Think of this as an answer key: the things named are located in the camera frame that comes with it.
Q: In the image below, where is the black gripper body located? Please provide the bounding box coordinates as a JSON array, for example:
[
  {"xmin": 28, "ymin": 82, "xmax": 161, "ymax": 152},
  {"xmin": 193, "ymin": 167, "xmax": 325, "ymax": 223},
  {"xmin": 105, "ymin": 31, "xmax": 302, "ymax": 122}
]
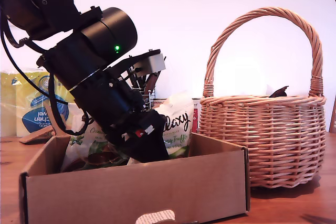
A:
[{"xmin": 70, "ymin": 70, "xmax": 150, "ymax": 127}]

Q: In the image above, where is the blue Terry's mini eggs bag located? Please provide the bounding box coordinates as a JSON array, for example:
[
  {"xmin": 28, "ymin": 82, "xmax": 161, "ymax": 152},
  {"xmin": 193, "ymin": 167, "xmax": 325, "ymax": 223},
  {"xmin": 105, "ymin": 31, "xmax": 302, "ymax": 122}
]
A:
[{"xmin": 268, "ymin": 86, "xmax": 290, "ymax": 98}]

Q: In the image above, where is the flat brown cardboard piece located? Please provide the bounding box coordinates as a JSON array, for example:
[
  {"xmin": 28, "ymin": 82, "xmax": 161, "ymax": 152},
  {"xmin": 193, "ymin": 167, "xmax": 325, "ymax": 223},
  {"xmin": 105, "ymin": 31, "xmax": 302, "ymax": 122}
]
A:
[{"xmin": 19, "ymin": 131, "xmax": 55, "ymax": 145}]

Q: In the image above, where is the white Galaxy truffle eggs bag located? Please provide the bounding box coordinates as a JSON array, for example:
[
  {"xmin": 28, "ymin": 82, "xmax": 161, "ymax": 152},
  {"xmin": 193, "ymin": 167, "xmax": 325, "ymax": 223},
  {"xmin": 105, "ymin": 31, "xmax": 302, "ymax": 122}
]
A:
[
  {"xmin": 60, "ymin": 113, "xmax": 132, "ymax": 173},
  {"xmin": 153, "ymin": 90, "xmax": 195, "ymax": 159}
]

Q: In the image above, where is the tin can with red label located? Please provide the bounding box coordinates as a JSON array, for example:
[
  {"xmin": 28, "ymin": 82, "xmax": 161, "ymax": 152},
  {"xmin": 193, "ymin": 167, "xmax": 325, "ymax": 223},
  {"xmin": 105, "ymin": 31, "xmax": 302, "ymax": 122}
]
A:
[{"xmin": 192, "ymin": 98, "xmax": 202, "ymax": 133}]

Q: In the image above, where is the yellow kitchen towel pack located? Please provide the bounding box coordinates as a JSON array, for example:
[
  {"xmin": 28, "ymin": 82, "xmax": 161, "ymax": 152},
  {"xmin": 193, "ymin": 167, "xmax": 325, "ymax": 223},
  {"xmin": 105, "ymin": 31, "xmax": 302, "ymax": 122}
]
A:
[{"xmin": 0, "ymin": 70, "xmax": 77, "ymax": 138}]

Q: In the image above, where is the brown cardboard box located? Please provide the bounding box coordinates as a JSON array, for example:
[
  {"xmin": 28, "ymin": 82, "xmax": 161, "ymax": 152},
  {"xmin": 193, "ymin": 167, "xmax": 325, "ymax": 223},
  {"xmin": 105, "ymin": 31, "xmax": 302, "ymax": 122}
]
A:
[{"xmin": 18, "ymin": 102, "xmax": 251, "ymax": 224}]

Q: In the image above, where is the woven wicker basket with handle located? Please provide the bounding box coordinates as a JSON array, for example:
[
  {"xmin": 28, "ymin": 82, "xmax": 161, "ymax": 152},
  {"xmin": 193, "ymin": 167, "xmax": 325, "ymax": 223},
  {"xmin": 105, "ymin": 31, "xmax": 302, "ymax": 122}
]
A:
[{"xmin": 199, "ymin": 7, "xmax": 327, "ymax": 189}]

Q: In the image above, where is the grey camera box on bracket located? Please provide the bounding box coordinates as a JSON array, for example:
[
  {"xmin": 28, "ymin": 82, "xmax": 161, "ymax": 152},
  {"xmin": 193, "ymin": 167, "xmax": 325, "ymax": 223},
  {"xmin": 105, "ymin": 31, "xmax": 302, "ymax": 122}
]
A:
[{"xmin": 106, "ymin": 48, "xmax": 167, "ymax": 77}]

